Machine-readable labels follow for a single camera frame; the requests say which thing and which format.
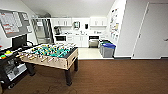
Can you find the black built-in microwave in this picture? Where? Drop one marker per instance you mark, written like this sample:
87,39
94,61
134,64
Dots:
60,38

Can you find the white two-door sink cabinet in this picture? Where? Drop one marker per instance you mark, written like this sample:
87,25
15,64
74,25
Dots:
81,40

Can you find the white wall cabinet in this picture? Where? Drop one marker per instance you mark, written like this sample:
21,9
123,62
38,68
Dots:
61,22
98,21

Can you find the grey bin black lid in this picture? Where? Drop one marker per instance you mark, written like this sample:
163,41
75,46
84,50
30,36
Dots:
101,40

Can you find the black wheeled cart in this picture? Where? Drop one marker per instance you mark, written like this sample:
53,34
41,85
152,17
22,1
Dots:
13,63

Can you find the large white wall poster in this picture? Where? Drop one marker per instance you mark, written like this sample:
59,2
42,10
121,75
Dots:
114,21

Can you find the framed wall notice board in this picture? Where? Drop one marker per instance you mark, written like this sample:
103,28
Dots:
15,21

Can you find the green foosball table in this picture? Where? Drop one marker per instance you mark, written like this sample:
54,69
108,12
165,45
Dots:
50,55

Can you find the stainless steel fridge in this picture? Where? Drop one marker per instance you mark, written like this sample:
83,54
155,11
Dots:
41,31

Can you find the grey bin blue lid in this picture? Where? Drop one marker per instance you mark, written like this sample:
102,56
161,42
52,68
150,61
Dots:
108,50

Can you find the grey bin green lid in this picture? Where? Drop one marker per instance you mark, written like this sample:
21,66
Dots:
104,43

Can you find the stainless steel dishwasher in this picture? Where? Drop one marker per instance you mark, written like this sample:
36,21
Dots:
93,42

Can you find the narrow white drawer unit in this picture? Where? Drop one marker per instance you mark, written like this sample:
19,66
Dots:
103,37

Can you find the black soap dispenser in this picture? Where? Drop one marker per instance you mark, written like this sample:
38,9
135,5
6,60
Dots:
86,26

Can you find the steel paper towel dispenser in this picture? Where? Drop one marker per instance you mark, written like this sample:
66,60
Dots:
76,25

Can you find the wide white drawer unit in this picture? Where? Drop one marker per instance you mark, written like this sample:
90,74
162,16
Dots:
69,38

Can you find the white door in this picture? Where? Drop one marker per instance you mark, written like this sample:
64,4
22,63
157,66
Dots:
151,30

